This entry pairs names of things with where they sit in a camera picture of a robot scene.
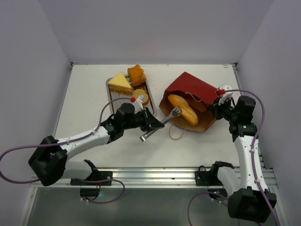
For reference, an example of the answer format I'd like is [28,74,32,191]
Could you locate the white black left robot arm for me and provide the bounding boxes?
[28,103,164,186]

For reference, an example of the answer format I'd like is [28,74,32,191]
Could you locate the long fake baguette bread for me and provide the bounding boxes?
[185,97,207,113]

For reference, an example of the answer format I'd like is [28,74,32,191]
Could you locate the triangular fake sandwich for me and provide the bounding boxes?
[108,72,132,93]

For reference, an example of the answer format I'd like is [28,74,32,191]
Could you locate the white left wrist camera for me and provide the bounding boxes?
[133,95,146,113]

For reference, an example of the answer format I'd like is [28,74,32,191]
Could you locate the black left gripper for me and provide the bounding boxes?
[122,106,164,132]

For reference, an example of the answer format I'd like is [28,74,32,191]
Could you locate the red brown paper bag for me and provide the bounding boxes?
[159,72,218,133]

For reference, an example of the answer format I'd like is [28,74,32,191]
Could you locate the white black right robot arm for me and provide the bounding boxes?
[209,96,277,223]

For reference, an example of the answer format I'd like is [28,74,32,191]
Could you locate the orange fake bread loaf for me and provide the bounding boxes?
[127,65,146,87]

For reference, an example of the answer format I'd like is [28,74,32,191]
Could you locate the stainless steel tray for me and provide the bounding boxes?
[106,77,157,116]

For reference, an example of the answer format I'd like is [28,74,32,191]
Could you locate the round fake bread slice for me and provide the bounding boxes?
[133,89,150,106]

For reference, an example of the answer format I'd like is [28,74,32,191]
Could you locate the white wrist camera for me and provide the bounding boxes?
[133,95,146,113]
[216,83,233,105]

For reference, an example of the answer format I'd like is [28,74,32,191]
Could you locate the aluminium front mounting rail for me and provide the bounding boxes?
[46,167,278,189]

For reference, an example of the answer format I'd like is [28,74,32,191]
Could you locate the metal kitchen tongs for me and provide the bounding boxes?
[140,106,182,142]

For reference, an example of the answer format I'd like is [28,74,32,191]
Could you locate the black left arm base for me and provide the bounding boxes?
[70,160,113,201]

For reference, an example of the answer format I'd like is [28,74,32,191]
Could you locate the oval fake bread roll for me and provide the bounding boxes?
[167,94,198,126]

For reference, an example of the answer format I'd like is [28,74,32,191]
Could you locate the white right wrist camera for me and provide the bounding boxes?
[216,83,233,105]

